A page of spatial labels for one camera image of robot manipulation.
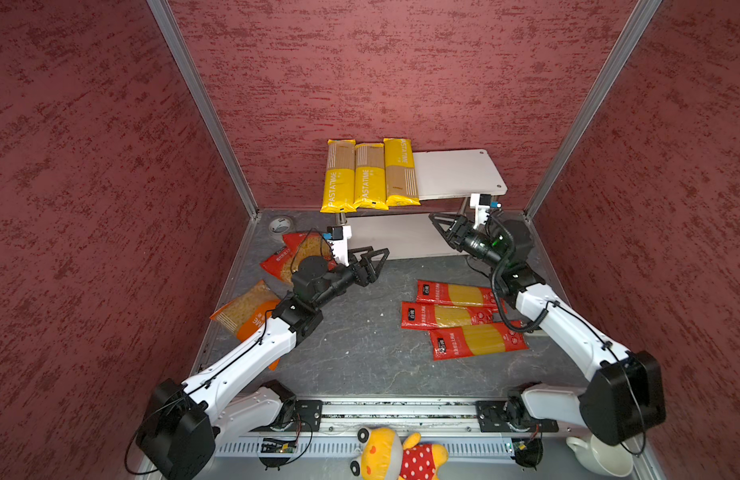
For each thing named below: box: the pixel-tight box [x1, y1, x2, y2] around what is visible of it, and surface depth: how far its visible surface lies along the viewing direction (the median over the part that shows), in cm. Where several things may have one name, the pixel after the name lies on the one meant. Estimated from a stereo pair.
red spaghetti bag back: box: [416, 279, 498, 307], surface depth 97 cm
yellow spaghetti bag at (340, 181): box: [320, 139, 357, 213], surface depth 79 cm
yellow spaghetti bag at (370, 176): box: [353, 143, 389, 211], surface depth 80 cm
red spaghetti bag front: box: [429, 324, 529, 361], surface depth 86 cm
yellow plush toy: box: [350, 427, 449, 480], surface depth 65 cm
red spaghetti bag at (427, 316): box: [401, 302, 501, 330], surface depth 91 cm
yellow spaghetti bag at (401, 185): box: [383, 138, 421, 207], surface depth 81 cm
